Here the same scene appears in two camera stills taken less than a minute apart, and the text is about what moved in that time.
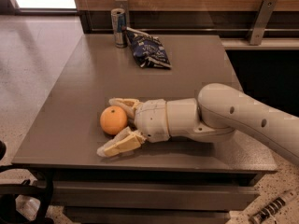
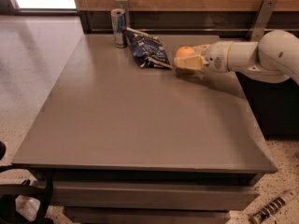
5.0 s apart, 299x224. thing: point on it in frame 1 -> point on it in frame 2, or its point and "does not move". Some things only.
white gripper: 151,119 -> 216,58
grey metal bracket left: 123,5 does not move
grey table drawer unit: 154,196 does not move
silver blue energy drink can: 119,19 does not move
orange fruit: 113,119 -> 184,51
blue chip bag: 149,51 does not move
